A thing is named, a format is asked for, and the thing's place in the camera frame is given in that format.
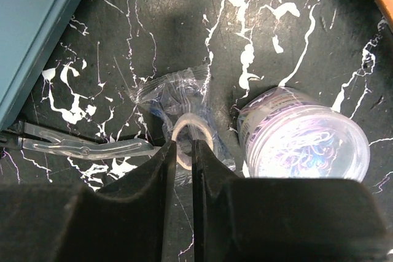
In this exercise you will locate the bagged tape roll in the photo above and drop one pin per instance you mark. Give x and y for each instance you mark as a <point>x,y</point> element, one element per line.
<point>181,101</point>

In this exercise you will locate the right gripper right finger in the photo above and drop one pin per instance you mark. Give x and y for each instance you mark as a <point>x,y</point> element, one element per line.
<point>238,219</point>

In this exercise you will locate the clear round plastic jar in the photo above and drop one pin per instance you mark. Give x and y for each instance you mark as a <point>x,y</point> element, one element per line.
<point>285,133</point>

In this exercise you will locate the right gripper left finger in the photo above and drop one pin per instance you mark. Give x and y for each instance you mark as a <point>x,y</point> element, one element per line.
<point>123,221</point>

